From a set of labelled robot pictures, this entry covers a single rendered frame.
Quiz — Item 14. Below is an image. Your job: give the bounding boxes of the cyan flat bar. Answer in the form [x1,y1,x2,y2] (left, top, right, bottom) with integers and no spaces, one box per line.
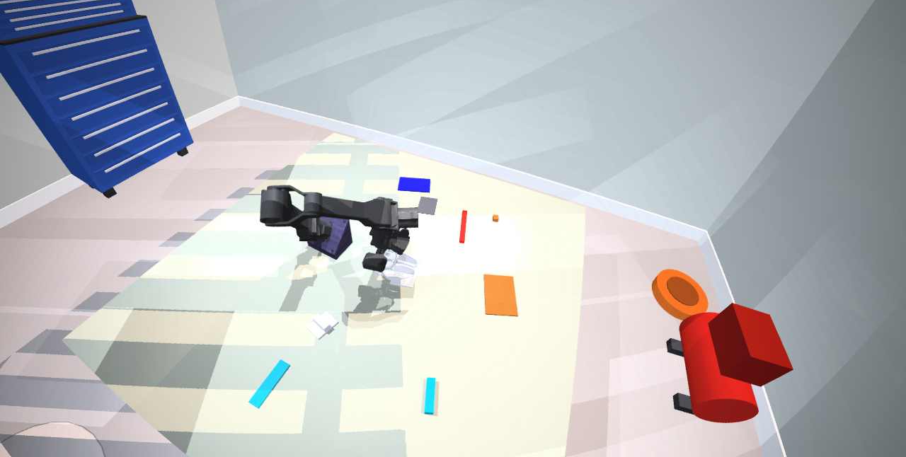
[249,360,290,409]

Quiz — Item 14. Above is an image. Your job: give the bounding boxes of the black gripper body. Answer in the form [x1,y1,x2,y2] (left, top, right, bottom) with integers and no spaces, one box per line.
[362,229,392,272]

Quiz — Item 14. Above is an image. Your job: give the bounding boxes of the orange flat plate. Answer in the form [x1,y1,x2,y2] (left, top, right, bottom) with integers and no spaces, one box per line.
[483,274,518,317]

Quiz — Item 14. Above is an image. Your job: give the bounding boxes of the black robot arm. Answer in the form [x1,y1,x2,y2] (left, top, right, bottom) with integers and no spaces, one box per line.
[260,185,418,255]

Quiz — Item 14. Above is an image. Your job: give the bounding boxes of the cyan rectangular bar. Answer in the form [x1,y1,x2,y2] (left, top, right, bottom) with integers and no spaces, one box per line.
[424,378,436,415]

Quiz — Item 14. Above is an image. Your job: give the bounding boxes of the red flat bar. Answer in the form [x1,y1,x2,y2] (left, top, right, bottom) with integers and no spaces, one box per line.
[459,210,467,243]

